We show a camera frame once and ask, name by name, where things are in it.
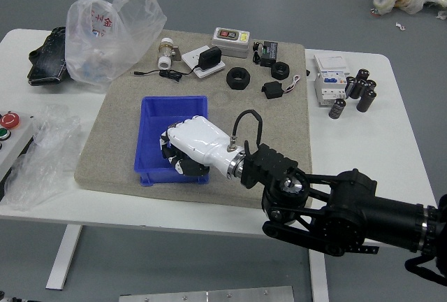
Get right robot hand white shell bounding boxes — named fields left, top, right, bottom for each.
left=159, top=115, right=242, bottom=179

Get blue plastic bin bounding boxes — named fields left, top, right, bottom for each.
left=133, top=95, right=212, bottom=186

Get big black hex nut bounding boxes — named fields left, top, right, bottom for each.
left=226, top=66, right=251, bottom=91

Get small black hex nut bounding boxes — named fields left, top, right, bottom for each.
left=271, top=62, right=291, bottom=80

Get grey control box with buttons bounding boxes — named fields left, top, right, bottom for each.
left=0, top=110, right=36, bottom=181

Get grey-brown foam mat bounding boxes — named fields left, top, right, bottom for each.
left=73, top=29, right=314, bottom=214

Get brass valve with white fittings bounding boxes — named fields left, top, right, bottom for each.
left=156, top=37, right=183, bottom=71

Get white plastic bag red print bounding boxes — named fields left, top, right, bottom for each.
left=65, top=0, right=168, bottom=94

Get white circuit breaker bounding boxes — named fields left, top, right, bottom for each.
left=312, top=53, right=351, bottom=108

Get silver metal plate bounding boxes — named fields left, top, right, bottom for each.
left=118, top=285, right=295, bottom=302

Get clear crumpled plastic bag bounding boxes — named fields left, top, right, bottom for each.
left=3, top=103, right=85, bottom=211

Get black pouch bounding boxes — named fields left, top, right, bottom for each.
left=27, top=26, right=70, bottom=87

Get white table leg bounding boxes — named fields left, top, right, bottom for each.
left=45, top=224, right=83, bottom=290
left=307, top=247, right=330, bottom=302

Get black power adapter with cord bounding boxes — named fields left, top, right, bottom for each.
left=129, top=46, right=223, bottom=82

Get white wall socket plate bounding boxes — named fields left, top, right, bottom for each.
left=182, top=45, right=227, bottom=80

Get black module with red-white wires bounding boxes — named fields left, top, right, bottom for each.
left=261, top=75, right=302, bottom=101

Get grey switch box two buttons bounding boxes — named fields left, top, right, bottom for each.
left=211, top=27, right=251, bottom=59

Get black labelled device with cable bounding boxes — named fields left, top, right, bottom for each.
left=251, top=40, right=279, bottom=67

